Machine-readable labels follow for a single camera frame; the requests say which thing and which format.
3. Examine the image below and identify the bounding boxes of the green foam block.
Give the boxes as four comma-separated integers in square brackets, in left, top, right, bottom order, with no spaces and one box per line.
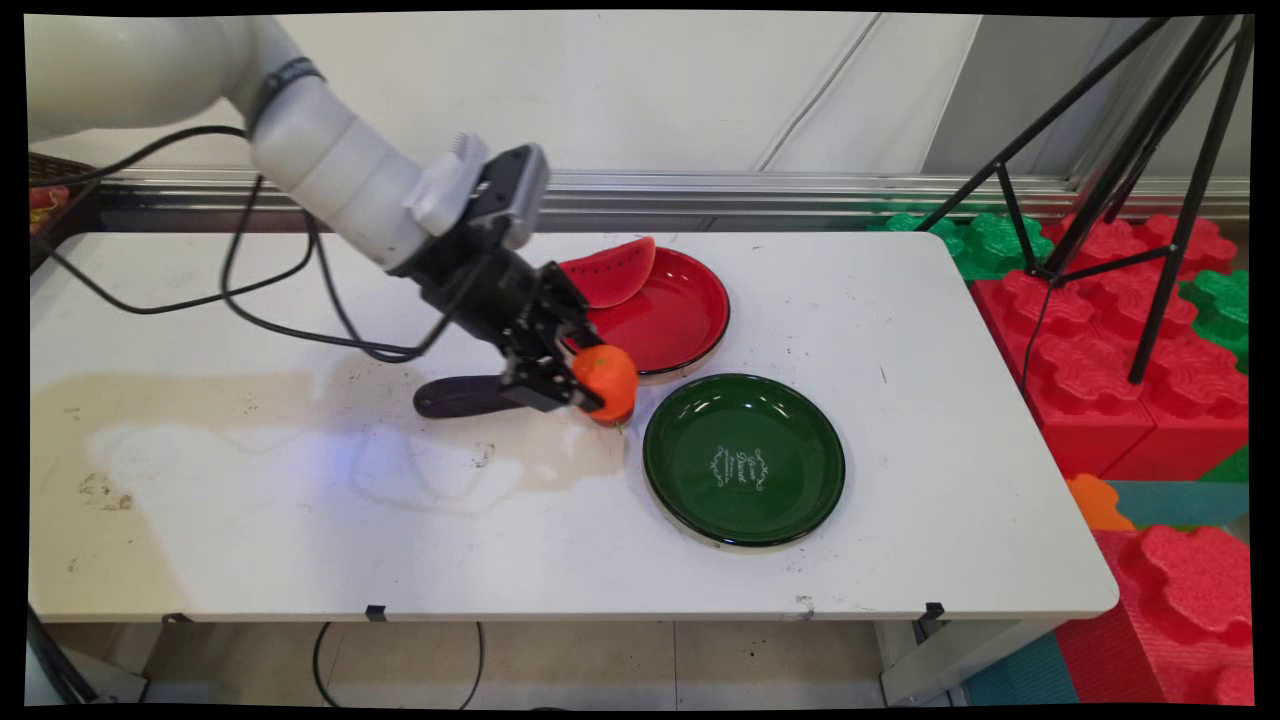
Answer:
[1178,267,1252,377]
[868,209,1057,282]

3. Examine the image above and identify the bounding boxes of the dark woven basket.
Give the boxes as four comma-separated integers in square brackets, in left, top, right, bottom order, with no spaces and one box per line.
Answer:
[28,152,102,273]

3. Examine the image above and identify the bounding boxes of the dark green round plate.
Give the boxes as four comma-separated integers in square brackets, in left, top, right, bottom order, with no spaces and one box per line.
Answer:
[642,373,847,549]

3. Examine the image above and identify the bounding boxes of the orange foam piece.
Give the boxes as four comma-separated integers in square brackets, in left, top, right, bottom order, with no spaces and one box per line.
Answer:
[1064,473,1137,533]

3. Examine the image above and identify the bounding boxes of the white table leg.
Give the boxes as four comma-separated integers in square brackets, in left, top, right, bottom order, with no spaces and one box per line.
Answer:
[878,618,1063,707]

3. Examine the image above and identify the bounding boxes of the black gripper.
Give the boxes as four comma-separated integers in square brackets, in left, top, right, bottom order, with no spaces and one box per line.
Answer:
[393,222,607,417]

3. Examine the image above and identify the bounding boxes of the black cable under table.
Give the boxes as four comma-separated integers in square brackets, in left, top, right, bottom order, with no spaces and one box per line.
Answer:
[311,621,487,710]

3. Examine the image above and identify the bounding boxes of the red yellow toys in basket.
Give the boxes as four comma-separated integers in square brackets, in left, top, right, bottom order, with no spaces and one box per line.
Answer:
[28,184,71,237]

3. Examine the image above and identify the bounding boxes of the purple toy eggplant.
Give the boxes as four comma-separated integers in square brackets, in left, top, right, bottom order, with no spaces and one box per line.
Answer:
[413,374,513,420]

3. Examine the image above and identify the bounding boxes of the black tripod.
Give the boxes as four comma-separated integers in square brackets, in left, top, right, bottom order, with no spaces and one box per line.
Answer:
[914,14,1257,386]

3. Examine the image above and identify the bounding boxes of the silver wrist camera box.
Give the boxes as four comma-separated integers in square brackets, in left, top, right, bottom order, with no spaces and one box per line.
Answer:
[403,131,552,253]

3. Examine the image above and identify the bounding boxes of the orange toy tangerine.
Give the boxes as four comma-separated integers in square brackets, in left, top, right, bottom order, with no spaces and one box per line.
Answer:
[571,344,641,423]

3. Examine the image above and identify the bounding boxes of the large red foam block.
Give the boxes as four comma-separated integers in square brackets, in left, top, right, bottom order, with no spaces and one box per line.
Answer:
[971,213,1251,482]

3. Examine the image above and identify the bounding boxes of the red round plate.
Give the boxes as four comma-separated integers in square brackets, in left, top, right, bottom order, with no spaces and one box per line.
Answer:
[575,247,732,380]

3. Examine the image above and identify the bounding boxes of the aluminium wall rail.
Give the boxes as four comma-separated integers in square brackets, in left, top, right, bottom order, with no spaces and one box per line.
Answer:
[98,167,1251,223]

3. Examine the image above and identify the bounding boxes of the red toy watermelon slice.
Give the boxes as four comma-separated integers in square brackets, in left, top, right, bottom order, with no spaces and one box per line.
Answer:
[558,236,658,310]

